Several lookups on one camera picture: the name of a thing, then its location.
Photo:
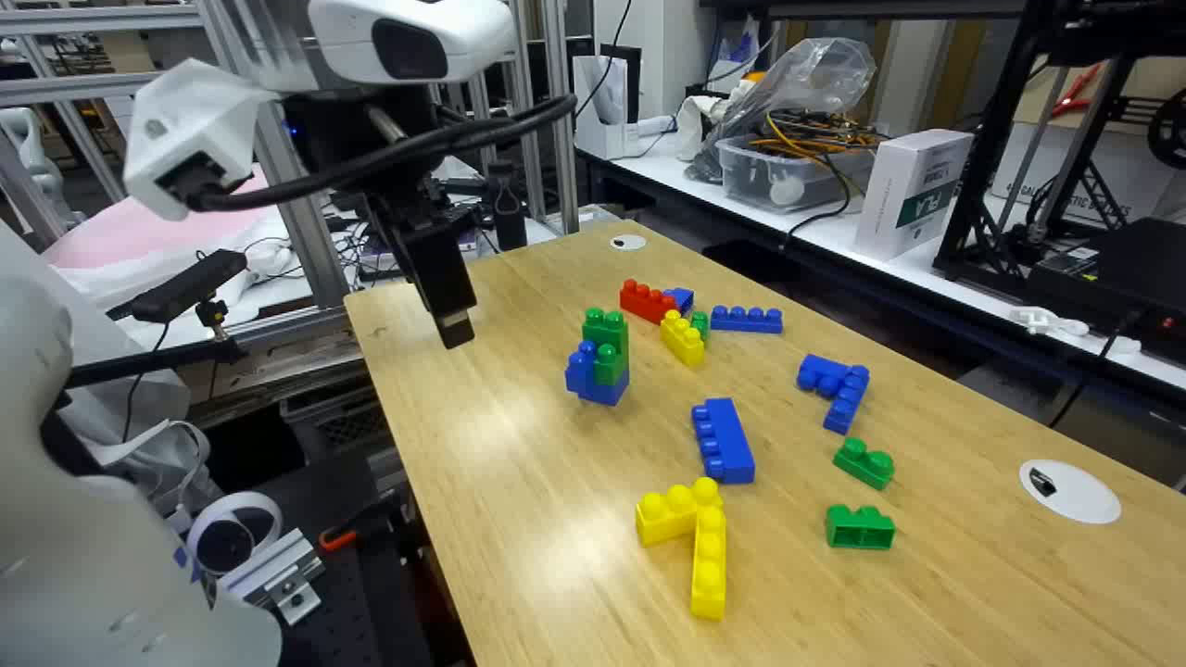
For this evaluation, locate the slim blue four-stud Lego brick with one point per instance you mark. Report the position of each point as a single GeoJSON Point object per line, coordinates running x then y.
{"type": "Point", "coordinates": [747, 319]}

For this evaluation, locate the clear plastic bin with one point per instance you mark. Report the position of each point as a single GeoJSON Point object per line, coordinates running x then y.
{"type": "Point", "coordinates": [781, 186]}

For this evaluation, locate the pink foam sheet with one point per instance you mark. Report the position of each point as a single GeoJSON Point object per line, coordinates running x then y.
{"type": "Point", "coordinates": [123, 243]}

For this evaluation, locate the aluminium extrusion frame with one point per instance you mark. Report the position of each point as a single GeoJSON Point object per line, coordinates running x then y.
{"type": "Point", "coordinates": [316, 266]}

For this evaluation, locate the black camera on stand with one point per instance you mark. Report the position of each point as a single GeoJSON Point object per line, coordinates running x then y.
{"type": "Point", "coordinates": [186, 283]}

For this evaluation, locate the clear plastic bag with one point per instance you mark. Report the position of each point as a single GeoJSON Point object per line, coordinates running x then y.
{"type": "Point", "coordinates": [815, 77]}

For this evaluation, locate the yellow three-stud Lego brick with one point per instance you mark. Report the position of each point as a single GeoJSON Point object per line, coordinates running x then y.
{"type": "Point", "coordinates": [668, 512]}
{"type": "Point", "coordinates": [680, 338]}

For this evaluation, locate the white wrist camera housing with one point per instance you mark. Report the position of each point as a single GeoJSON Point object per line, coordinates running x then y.
{"type": "Point", "coordinates": [197, 117]}

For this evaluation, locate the yellow four-stud Lego brick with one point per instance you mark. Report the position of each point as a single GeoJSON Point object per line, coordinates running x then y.
{"type": "Point", "coordinates": [709, 575]}

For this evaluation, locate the white round table grommet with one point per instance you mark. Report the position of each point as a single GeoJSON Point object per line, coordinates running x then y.
{"type": "Point", "coordinates": [629, 243]}
{"type": "Point", "coordinates": [1087, 503]}

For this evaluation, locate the white cardboard box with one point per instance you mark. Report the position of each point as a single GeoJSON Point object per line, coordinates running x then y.
{"type": "Point", "coordinates": [908, 180]}

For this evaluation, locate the long workbench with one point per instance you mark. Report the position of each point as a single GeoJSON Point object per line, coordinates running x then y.
{"type": "Point", "coordinates": [892, 266]}

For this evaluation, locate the white moulded cover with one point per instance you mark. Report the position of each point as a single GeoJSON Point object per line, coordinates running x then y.
{"type": "Point", "coordinates": [75, 579]}

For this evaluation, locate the red Lego brick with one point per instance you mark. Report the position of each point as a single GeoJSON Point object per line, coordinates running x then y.
{"type": "Point", "coordinates": [642, 303]}

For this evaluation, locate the large blue Lego brick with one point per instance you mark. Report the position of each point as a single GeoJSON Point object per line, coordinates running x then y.
{"type": "Point", "coordinates": [727, 446]}

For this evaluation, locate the black 3D printer frame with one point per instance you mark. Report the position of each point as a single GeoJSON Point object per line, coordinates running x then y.
{"type": "Point", "coordinates": [1134, 271]}

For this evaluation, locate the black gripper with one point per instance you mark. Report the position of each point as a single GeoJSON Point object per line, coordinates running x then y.
{"type": "Point", "coordinates": [394, 150]}

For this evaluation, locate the black support rod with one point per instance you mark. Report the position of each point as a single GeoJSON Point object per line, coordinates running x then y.
{"type": "Point", "coordinates": [149, 362]}

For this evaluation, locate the small blue Lego brick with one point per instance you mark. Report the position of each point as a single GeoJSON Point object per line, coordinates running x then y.
{"type": "Point", "coordinates": [684, 299]}

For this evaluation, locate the green two-stud Lego brick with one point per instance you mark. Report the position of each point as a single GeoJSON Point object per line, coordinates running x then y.
{"type": "Point", "coordinates": [700, 323]}

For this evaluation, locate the red clamp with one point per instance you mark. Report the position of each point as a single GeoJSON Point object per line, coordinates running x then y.
{"type": "Point", "coordinates": [1080, 89]}

